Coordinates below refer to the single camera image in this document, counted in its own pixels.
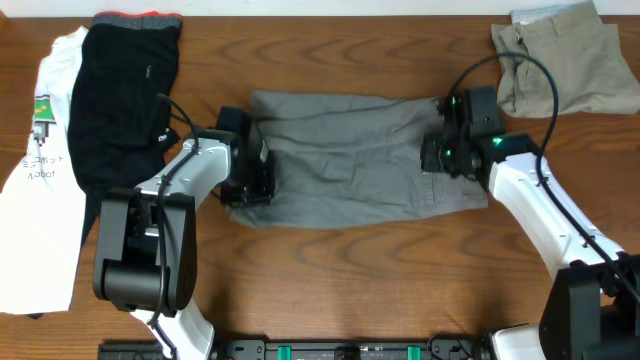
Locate grey shorts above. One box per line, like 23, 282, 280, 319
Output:
230, 90, 488, 229

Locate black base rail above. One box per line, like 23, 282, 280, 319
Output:
96, 327, 496, 360

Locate white printed t-shirt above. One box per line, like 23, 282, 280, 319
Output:
1, 27, 88, 315

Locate light blue folded garment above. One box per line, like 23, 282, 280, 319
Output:
510, 4, 573, 25

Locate black shorts red waistband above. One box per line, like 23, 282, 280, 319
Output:
67, 12, 183, 235

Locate khaki folded shorts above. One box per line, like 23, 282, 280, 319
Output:
491, 1, 639, 118

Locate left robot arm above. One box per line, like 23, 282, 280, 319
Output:
93, 106, 274, 359

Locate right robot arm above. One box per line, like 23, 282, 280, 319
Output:
421, 86, 639, 360

